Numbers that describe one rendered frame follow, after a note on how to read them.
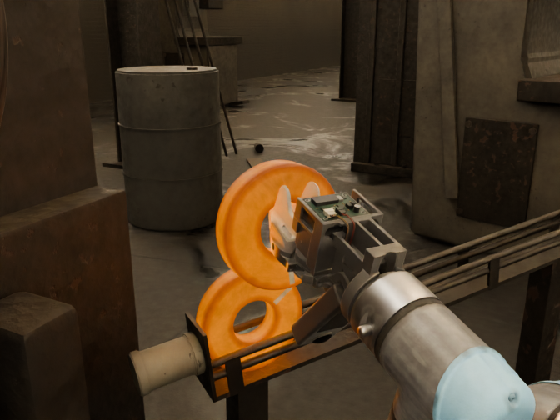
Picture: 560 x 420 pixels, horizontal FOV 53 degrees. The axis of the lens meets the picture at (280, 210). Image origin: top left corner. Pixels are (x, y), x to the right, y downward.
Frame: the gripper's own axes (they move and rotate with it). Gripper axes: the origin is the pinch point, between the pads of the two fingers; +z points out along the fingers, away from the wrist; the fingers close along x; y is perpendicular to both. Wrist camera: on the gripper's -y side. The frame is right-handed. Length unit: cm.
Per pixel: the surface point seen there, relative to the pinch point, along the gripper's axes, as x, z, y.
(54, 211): 23.2, 18.5, -7.5
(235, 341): 2.9, 1.9, -22.3
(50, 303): 26.0, 4.6, -11.3
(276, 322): -3.6, 2.3, -21.0
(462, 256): -44.0, 6.5, -20.8
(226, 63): -297, 693, -211
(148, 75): -51, 233, -64
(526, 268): -54, 0, -21
